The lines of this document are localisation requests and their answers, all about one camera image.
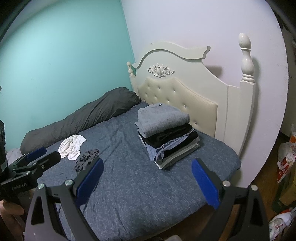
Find grey quilted sweatshirt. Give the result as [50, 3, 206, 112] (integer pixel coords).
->
[135, 103, 190, 138]

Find person's left hand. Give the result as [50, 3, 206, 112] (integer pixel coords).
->
[1, 200, 25, 240]

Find light grey blanket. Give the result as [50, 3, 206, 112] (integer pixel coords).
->
[6, 148, 23, 165]

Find long dark grey pillow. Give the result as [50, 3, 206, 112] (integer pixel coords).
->
[20, 87, 140, 154]

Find white t-shirt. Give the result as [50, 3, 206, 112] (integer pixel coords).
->
[58, 135, 86, 161]

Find dark grey thin garment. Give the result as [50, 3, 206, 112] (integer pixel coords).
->
[74, 149, 99, 173]

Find plastic bags beside bed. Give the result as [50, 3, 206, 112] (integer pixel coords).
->
[268, 131, 295, 240]

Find blue patterned bed sheet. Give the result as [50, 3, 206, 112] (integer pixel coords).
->
[30, 101, 242, 241]

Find cream tufted headboard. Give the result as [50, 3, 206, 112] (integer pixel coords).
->
[127, 33, 255, 154]

